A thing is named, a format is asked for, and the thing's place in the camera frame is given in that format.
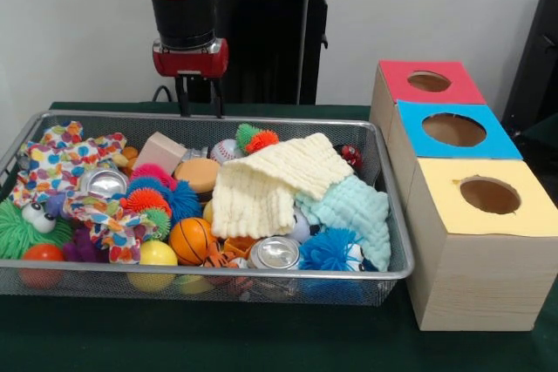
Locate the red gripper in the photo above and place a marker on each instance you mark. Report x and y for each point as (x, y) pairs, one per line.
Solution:
(192, 65)

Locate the cream waffle cloth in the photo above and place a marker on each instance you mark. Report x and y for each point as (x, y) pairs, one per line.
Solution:
(253, 198)

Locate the colourful spotted cloth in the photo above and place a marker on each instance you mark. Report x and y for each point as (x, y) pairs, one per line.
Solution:
(43, 163)

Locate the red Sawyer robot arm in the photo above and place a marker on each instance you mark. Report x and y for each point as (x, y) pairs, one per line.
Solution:
(183, 6)

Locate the wooden box with three holes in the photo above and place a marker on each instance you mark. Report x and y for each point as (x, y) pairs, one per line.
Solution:
(479, 285)

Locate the pale wooden block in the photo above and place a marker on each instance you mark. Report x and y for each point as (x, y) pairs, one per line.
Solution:
(159, 152)

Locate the orange round sponge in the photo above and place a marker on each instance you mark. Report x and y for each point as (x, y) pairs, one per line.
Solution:
(198, 169)

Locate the blue orange spiky ball toy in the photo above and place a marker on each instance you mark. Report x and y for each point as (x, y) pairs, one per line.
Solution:
(183, 202)

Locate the orange toy basketball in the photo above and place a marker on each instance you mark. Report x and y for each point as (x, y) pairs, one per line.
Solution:
(192, 241)

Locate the silver drink can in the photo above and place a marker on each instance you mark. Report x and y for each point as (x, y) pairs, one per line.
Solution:
(274, 252)

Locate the blue fuzzy toy with eyes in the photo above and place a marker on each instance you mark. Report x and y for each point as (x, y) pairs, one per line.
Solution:
(322, 250)

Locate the mint waffle cloth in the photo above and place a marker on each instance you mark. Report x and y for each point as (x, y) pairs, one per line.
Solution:
(357, 215)

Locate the green fuzzy toy with eyes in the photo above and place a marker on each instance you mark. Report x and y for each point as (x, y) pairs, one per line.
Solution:
(13, 228)

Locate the dark green table cloth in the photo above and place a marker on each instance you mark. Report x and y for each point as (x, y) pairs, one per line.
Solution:
(545, 128)
(218, 337)

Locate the black upright panel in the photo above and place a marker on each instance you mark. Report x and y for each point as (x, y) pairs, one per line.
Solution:
(536, 62)

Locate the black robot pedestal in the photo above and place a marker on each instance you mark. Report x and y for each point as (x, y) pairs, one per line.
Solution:
(270, 49)

